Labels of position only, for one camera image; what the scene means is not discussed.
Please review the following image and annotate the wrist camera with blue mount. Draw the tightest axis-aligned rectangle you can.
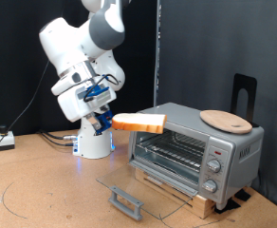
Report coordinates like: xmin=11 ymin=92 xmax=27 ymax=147
xmin=76 ymin=83 xmax=113 ymax=104

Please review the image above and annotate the white bread slice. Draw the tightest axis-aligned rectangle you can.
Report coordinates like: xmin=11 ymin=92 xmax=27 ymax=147
xmin=111 ymin=112 xmax=168 ymax=134

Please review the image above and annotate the glass oven door with handle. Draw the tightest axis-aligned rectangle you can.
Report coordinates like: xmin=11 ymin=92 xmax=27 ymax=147
xmin=95 ymin=159 xmax=199 ymax=221

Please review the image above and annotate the round wooden cutting board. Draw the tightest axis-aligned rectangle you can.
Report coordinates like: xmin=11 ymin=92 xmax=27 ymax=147
xmin=199 ymin=109 xmax=253 ymax=135

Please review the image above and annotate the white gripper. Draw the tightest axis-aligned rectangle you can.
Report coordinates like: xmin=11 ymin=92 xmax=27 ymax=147
xmin=56 ymin=89 xmax=118 ymax=131

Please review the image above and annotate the thin black camera cable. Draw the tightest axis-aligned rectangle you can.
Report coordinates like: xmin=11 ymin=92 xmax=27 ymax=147
xmin=83 ymin=73 xmax=120 ymax=103

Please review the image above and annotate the grey metal pole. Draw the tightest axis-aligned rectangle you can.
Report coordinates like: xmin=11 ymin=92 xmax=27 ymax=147
xmin=153 ymin=0 xmax=162 ymax=107

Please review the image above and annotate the black metal bookend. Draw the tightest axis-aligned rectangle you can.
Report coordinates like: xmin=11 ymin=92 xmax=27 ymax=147
xmin=231 ymin=73 xmax=260 ymax=128

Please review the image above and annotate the silver oven knob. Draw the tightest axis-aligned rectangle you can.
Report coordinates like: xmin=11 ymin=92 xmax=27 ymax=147
xmin=206 ymin=159 xmax=222 ymax=174
xmin=202 ymin=179 xmax=218 ymax=194

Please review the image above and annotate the black foam pad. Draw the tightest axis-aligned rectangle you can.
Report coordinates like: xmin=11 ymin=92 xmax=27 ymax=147
xmin=214 ymin=198 xmax=241 ymax=215
xmin=234 ymin=189 xmax=251 ymax=202

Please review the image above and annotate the emergency stop button box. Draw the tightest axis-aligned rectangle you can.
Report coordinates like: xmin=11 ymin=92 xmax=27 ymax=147
xmin=0 ymin=124 xmax=16 ymax=152

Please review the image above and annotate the silver toaster oven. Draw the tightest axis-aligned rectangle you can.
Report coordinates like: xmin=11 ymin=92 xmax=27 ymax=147
xmin=127 ymin=102 xmax=266 ymax=211

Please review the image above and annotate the black base cable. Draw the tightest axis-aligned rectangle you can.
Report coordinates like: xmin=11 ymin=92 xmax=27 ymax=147
xmin=38 ymin=131 xmax=76 ymax=147
xmin=38 ymin=128 xmax=80 ymax=142

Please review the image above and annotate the long black power cable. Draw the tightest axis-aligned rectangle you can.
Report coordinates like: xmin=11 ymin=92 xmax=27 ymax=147
xmin=0 ymin=60 xmax=50 ymax=166

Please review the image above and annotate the metal oven rack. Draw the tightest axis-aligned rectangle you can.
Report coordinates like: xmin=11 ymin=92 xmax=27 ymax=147
xmin=135 ymin=130 xmax=207 ymax=174

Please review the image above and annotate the wooden block under oven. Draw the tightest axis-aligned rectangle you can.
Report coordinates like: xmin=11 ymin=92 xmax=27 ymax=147
xmin=134 ymin=167 xmax=217 ymax=220

